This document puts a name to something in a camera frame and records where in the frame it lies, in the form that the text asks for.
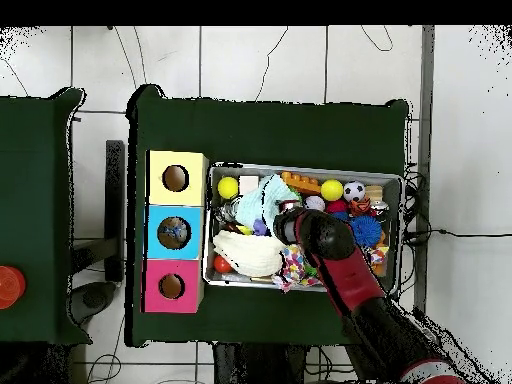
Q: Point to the mint green muslin cloth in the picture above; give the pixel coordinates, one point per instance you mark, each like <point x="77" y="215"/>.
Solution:
<point x="268" y="200"/>

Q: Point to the pale yellow muslin cloth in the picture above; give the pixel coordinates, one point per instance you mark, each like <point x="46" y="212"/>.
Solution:
<point x="248" y="252"/>

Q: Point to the colourful polka-dot cloth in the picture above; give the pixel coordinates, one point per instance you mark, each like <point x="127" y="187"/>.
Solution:
<point x="294" y="268"/>

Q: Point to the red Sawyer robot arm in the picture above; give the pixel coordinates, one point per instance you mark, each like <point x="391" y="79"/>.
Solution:
<point x="344" y="272"/>

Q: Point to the wooden box with three holes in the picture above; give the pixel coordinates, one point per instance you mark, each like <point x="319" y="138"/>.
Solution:
<point x="192" y="200"/>

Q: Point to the clear mesh bin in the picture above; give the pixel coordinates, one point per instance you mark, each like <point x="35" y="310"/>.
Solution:
<point x="394" y="186"/>

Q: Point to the small wooden cube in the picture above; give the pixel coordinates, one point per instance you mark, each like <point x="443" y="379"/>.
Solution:
<point x="249" y="184"/>

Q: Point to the yellow smiley ball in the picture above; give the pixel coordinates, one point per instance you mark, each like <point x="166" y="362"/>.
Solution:
<point x="228" y="188"/>

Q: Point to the orange plastic toy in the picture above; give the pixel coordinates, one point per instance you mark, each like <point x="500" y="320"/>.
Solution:
<point x="300" y="182"/>

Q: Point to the white baseball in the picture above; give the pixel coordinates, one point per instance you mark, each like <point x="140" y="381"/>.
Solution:
<point x="315" y="203"/>

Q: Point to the red ball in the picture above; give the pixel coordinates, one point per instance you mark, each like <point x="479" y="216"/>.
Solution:
<point x="221" y="265"/>

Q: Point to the plain yellow ball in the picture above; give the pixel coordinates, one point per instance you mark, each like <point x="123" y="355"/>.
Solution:
<point x="331" y="190"/>

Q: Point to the black and white soccer ball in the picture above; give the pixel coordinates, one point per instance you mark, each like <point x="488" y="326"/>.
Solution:
<point x="354" y="190"/>

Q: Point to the blue spiky rubber ball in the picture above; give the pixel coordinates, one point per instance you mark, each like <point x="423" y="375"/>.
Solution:
<point x="368" y="230"/>

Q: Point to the black chair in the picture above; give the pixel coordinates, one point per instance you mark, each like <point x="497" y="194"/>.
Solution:
<point x="115" y="208"/>

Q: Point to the green cloth side table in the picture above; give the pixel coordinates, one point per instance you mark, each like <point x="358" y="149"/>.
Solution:
<point x="40" y="176"/>

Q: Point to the red plastic cup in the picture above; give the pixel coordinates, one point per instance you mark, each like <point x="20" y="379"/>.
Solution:
<point x="11" y="286"/>

